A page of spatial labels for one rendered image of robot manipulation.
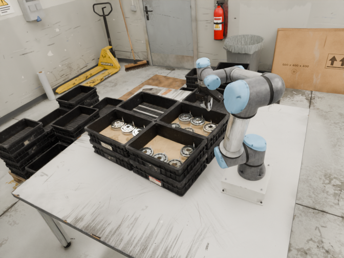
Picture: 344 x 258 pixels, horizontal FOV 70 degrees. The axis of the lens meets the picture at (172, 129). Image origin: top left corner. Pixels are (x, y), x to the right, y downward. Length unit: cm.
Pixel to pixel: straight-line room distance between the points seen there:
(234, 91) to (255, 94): 7
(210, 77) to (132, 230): 88
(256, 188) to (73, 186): 110
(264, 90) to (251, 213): 70
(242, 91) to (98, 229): 101
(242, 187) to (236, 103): 59
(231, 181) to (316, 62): 295
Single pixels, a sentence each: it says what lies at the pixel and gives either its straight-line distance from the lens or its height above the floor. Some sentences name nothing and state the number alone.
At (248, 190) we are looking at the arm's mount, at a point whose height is 79.
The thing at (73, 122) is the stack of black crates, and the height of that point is 49.
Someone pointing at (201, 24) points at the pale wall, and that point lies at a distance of 447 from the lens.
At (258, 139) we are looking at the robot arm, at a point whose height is 103.
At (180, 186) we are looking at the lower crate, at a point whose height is 80.
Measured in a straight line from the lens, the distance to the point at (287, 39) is 404.
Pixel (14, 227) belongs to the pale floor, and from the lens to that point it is 274.
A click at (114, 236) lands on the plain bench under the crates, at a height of 70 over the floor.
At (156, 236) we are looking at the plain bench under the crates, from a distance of 133.
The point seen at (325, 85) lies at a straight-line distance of 411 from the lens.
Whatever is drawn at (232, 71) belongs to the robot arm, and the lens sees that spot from 130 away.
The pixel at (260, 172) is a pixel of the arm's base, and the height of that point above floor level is 84.
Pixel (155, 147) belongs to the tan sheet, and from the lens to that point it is 158.
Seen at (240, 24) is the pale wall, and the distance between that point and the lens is 427.
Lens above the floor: 183
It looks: 36 degrees down
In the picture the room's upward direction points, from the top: 7 degrees counter-clockwise
